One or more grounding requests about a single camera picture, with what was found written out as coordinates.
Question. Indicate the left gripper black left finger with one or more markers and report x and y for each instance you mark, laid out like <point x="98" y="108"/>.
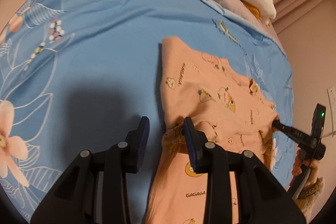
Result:
<point x="121" y="159"/>

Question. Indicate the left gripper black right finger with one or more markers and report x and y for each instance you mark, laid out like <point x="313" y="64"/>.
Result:
<point x="211" y="159"/>

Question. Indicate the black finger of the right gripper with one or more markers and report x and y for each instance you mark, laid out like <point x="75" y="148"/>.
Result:
<point x="290" y="132"/>

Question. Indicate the orange cartoon print shirt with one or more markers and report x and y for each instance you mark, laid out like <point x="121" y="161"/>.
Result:
<point x="228" y="107"/>

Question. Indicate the black tracker box green led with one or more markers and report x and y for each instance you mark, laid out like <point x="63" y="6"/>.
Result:
<point x="318" y="122"/>

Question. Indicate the blue floral quilt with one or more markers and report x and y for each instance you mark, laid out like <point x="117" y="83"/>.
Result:
<point x="81" y="73"/>

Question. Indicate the white wall socket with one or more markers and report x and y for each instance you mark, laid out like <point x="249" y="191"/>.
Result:
<point x="332" y="102"/>

